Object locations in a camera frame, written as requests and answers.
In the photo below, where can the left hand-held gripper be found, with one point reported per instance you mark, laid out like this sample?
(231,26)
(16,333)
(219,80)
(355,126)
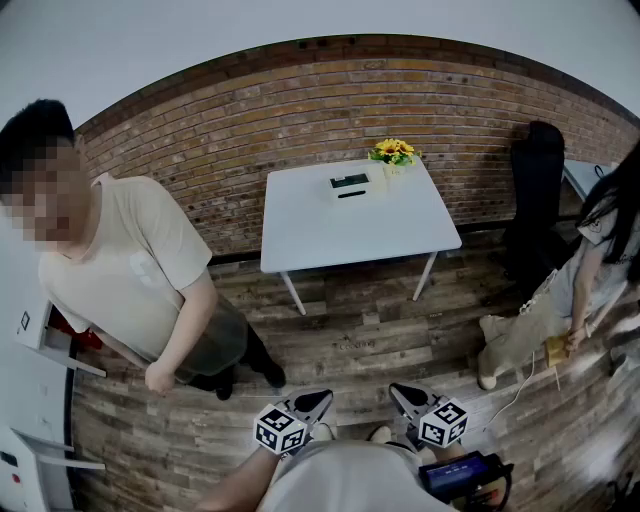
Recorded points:
(280,430)

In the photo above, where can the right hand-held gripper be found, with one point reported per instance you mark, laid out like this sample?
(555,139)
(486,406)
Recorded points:
(445,422)

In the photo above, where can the white tissue box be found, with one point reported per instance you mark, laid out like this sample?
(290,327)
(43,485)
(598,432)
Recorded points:
(377,182)

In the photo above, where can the green box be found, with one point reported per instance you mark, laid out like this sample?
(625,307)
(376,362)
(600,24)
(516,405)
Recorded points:
(350,181)

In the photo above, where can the person's left forearm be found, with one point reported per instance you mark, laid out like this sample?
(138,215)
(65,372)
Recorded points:
(245,480)

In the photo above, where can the person's left shoe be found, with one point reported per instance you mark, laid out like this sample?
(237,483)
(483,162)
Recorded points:
(322,432)

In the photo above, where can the person's shoe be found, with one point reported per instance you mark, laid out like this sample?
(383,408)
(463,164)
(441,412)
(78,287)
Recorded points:
(381,434)
(322,432)

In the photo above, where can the person's right shoe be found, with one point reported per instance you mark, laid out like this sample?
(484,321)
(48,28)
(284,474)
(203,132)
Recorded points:
(381,434)

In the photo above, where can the person's white shirt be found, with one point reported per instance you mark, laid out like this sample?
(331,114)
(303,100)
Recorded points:
(345,480)

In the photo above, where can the black device with screen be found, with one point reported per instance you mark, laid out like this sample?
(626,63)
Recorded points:
(455,475)

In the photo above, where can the white table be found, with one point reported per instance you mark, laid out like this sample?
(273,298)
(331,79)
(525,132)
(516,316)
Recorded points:
(585,175)
(350,235)

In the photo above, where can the black office chair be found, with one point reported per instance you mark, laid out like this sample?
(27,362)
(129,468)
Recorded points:
(537,200)

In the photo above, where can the sunflowers in white pot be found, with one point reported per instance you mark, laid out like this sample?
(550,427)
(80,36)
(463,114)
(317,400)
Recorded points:
(392,150)

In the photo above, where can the white cabinet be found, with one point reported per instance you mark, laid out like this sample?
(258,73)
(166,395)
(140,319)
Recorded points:
(30,395)

